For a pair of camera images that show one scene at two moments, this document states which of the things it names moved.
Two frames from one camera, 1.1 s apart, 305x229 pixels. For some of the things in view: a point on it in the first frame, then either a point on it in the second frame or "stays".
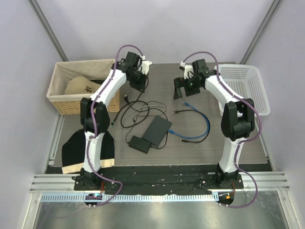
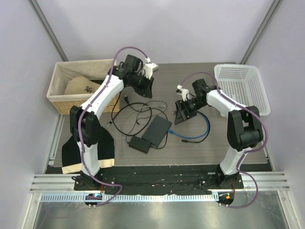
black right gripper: x=179 y=82 → x=181 y=116
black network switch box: x=157 y=130 stays
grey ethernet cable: x=158 y=105 stays
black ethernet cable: x=197 y=111 stays
